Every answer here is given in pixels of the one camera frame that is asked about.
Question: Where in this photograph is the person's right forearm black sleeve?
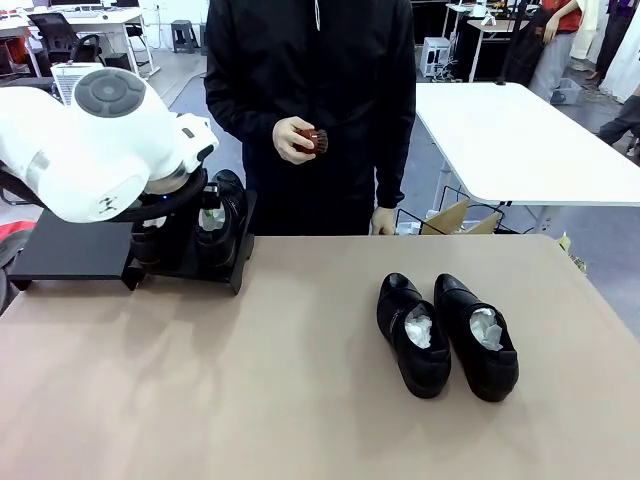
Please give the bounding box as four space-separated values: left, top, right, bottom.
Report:
203 89 284 151

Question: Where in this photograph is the bystander in dark trousers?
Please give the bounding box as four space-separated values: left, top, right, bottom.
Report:
596 93 640 159

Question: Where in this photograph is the grey plastic bin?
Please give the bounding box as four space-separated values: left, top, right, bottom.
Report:
548 77 584 106

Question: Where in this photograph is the person's left forearm black sleeve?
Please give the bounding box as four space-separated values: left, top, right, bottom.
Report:
373 114 418 211

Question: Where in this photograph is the brown cardboard box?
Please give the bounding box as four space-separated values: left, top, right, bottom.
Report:
423 197 505 236

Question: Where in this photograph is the mannequin with orange shirt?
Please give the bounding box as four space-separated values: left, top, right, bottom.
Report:
528 0 587 104

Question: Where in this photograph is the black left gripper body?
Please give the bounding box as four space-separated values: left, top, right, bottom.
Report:
198 182 224 212

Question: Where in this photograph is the white office desk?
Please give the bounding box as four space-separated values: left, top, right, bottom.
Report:
0 7 162 92

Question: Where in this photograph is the white computer case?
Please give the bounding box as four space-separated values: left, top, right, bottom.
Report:
422 36 454 79

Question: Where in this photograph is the black pole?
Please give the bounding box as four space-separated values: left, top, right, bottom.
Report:
494 0 525 87

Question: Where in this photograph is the grey plastic stool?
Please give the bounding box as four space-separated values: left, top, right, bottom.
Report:
170 19 200 54

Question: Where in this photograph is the wooden top desk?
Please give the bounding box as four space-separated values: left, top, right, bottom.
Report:
465 17 532 84

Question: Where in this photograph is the black hanging apron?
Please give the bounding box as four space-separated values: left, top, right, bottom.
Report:
502 4 551 87

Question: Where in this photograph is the person in black jacket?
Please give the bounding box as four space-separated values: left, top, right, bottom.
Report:
202 0 418 237

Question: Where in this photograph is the dark hanging garment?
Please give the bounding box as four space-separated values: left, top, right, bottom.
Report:
594 0 640 94

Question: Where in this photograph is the black wire rack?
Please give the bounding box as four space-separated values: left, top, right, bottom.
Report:
394 184 507 236

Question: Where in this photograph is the black office chair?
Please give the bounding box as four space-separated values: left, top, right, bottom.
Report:
0 75 57 92
27 12 107 79

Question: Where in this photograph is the green yellow bag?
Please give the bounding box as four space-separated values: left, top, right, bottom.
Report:
553 232 592 276

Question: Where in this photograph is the red and grey cloth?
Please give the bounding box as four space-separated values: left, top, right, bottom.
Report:
0 221 35 314

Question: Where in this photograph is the person's right hand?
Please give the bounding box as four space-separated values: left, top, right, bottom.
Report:
272 115 317 166

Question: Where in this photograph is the cream hanging garment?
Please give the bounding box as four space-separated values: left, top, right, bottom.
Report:
569 0 604 61

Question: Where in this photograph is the brown wooden shoe brush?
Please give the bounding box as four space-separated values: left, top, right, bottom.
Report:
293 127 330 156

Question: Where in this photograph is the person's left hand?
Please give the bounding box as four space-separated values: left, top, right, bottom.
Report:
371 206 400 236

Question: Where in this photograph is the large white table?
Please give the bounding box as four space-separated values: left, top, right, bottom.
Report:
414 81 640 208

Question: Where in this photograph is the white air purifier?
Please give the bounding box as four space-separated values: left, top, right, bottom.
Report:
50 61 86 107

